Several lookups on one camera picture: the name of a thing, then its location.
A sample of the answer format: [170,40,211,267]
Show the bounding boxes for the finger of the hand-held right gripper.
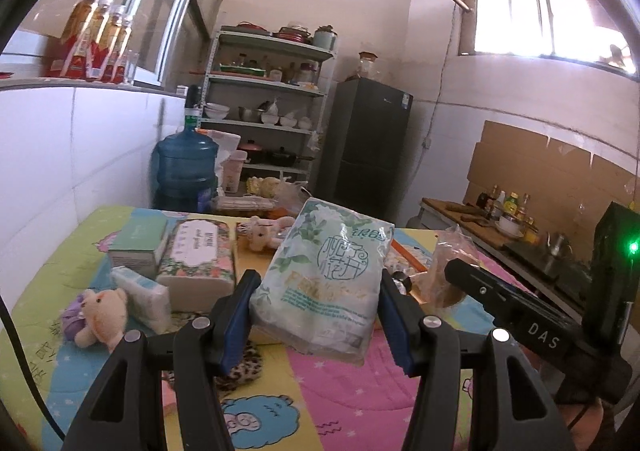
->
[444,257,524,318]

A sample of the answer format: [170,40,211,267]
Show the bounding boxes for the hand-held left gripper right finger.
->
[378,268,563,451]

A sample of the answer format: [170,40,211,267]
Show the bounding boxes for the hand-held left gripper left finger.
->
[62,270,261,451]

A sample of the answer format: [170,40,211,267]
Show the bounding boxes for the bread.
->
[425,225,483,307]

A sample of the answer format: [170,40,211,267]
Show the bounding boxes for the leopard print plush toy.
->
[215,346,264,394]

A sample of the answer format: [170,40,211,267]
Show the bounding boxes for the large green leaf tissue pack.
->
[249,198,397,365]

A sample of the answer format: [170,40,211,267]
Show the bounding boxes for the pale pink plush toy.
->
[247,215,296,252]

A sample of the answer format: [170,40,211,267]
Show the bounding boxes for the small white blue tissue pack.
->
[110,266,173,334]

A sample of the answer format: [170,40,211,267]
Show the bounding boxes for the beige teddy bear purple dress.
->
[60,287,130,352]

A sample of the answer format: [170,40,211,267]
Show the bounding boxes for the person's right forearm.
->
[552,396,618,451]

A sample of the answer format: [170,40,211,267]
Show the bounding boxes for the kitchen counter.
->
[417,198,601,302]

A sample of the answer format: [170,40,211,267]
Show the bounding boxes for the white bowl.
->
[495,216,526,238]

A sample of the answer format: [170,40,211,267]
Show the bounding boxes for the black induction cooker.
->
[505,238,596,282]

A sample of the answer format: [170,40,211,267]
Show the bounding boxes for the floral tissue pack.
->
[156,220,237,313]

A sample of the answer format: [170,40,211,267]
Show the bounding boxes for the colourful cartoon printed blanket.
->
[0,204,531,451]

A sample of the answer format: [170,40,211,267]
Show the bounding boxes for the pale flat packet bundle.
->
[215,196,278,212]

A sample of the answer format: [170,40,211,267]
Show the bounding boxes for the pale green tissue pack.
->
[107,218,171,279]

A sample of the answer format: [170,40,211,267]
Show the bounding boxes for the clear plastic bag with food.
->
[245,176,311,212]

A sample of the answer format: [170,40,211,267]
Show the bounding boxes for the pale pink plastic container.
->
[220,151,248,192]

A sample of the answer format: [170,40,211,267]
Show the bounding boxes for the blue water jug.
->
[151,128,221,212]

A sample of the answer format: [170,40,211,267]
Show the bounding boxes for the small red cooking pot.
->
[237,140,266,164]

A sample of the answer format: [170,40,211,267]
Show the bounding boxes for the black frying pan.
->
[272,147,316,167]

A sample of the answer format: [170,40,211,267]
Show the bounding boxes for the white sack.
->
[207,130,246,167]

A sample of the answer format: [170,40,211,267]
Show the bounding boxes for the dark refrigerator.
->
[310,77,415,227]

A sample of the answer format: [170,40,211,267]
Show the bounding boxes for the black water jug pump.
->
[182,85,202,132]

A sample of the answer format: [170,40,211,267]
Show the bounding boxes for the grey metal storage shelf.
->
[200,26,335,182]

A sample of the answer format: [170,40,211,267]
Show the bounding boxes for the glass jar with brown lid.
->
[356,51,381,81]

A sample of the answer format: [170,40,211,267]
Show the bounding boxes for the clear drinking glass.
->
[122,50,140,84]

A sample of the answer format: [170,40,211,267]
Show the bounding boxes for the high bright window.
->
[457,0,640,74]

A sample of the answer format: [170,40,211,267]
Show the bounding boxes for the tea drink bottle red label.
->
[50,0,108,78]
[112,15,135,83]
[82,0,117,79]
[100,5,127,82]

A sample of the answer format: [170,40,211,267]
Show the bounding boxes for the mint green canister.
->
[312,26,338,51]

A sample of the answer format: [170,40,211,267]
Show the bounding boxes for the red lidded pot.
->
[274,25,312,43]

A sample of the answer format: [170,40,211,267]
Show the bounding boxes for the white framed sliding window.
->
[125,0,211,87]

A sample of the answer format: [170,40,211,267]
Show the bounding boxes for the cardboard sheet on wall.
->
[465,120,640,252]

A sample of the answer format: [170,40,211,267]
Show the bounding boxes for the black cable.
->
[0,293,66,442]

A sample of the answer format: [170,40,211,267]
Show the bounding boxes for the wall cable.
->
[425,6,458,144]

